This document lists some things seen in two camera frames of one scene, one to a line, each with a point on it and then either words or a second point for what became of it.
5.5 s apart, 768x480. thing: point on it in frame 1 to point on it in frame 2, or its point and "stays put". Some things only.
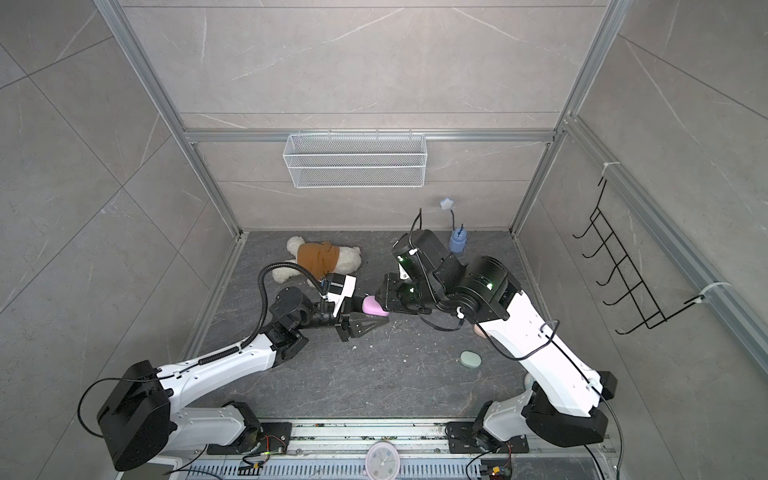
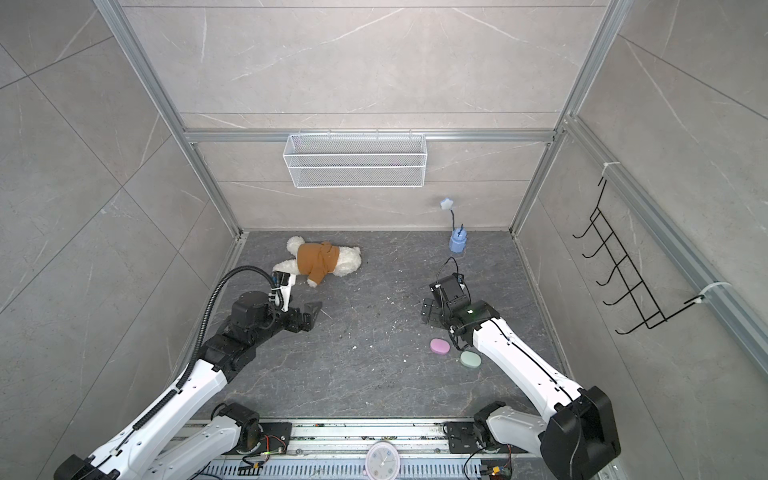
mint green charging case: x=470 y=359 stays put
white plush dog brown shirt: x=319 y=258 stays put
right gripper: x=390 y=299 to x=428 y=302
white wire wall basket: x=348 y=161 stays put
